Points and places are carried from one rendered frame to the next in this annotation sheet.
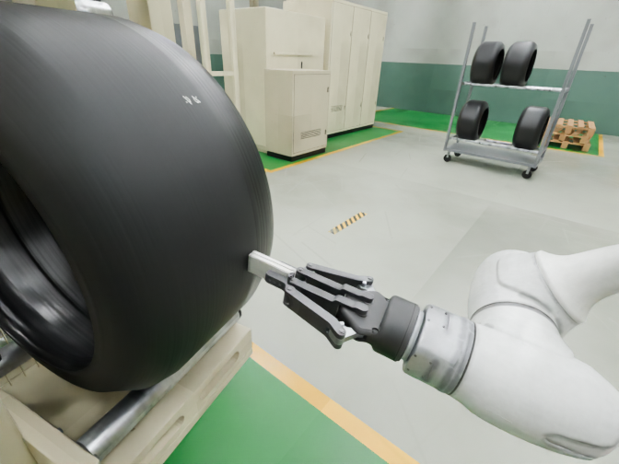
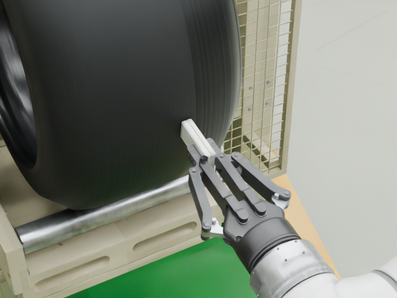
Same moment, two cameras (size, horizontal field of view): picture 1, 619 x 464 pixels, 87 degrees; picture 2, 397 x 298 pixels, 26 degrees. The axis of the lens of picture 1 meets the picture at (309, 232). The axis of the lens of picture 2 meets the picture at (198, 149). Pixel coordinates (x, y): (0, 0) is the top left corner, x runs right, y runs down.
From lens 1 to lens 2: 73 cm
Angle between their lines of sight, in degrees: 33
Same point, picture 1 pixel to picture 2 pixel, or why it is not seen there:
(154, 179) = (91, 45)
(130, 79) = not seen: outside the picture
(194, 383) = (130, 232)
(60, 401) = (18, 193)
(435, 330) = (276, 258)
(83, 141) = (49, 9)
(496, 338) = (320, 289)
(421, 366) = (256, 285)
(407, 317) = (266, 239)
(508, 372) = not seen: outside the picture
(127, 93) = not seen: outside the picture
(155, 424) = (79, 250)
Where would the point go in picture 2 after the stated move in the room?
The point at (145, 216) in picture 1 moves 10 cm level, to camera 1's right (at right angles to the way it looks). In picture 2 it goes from (78, 74) to (142, 104)
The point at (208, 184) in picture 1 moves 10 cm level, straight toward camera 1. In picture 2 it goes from (143, 51) to (111, 98)
